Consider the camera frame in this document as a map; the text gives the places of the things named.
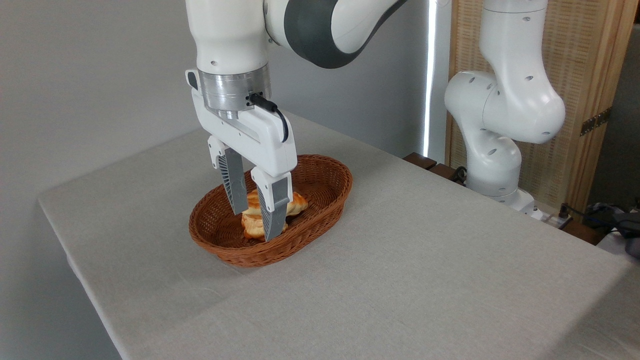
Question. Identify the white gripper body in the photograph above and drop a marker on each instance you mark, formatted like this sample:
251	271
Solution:
260	142

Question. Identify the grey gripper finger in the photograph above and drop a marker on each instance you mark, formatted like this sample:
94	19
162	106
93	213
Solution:
274	205
235	185

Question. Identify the long golden braided bread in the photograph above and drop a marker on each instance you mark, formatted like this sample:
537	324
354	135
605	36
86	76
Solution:
298	202

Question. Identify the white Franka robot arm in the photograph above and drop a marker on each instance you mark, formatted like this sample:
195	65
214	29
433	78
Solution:
502	105

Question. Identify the round golden bread roll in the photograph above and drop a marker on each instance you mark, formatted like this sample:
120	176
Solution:
252	228

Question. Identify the brown oval wicker basket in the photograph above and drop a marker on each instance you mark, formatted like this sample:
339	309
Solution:
322	200

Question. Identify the dark brown wooden block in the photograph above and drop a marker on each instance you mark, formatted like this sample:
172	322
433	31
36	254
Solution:
420	160
444	171
582	232

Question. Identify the grey tablecloth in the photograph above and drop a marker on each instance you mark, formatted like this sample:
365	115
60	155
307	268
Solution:
410	280

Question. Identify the bright vertical light strip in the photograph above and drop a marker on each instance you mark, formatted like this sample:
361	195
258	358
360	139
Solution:
430	75

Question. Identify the white power strip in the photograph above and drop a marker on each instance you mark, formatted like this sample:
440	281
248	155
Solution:
547	217

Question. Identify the black power plug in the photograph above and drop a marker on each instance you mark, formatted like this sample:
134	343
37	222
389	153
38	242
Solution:
564	212

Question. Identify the dark metal screen hinge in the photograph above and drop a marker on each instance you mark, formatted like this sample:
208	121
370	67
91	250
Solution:
595	121

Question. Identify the wooden woven folding screen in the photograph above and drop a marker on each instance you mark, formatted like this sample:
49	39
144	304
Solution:
585	60

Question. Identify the dark grey bundled bag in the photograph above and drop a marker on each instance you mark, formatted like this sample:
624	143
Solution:
622	225

